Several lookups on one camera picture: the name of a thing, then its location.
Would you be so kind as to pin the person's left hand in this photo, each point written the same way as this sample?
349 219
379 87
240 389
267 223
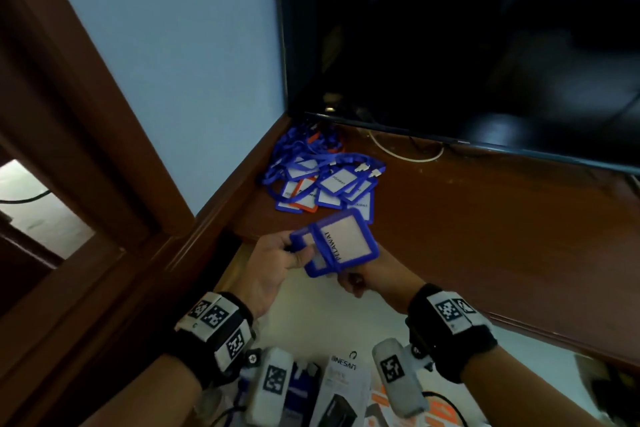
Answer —
265 271

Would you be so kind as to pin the person's right hand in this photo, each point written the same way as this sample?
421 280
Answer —
390 281

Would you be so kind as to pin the wooden drawer with white bottom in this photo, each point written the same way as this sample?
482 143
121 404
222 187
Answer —
320 316

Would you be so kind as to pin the white charger box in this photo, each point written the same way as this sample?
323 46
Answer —
340 381

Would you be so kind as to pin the pile of blue ID lanyards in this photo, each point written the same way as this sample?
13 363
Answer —
300 141

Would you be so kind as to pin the black plug adapter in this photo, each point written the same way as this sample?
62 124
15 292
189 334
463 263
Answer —
615 391

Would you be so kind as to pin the black right wristband with markers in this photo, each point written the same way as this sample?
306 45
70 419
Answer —
465 351

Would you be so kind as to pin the black wristband with markers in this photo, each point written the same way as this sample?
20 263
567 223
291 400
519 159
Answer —
465 351
200 361

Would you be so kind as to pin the black left wristband with markers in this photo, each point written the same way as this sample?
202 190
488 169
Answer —
200 361

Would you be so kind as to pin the black television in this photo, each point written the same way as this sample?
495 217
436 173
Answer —
450 41

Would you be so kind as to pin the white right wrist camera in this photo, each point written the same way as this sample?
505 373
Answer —
400 386

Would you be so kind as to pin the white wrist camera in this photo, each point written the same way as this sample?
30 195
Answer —
400 386
270 391

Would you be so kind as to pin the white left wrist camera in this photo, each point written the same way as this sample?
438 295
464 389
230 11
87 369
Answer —
270 391

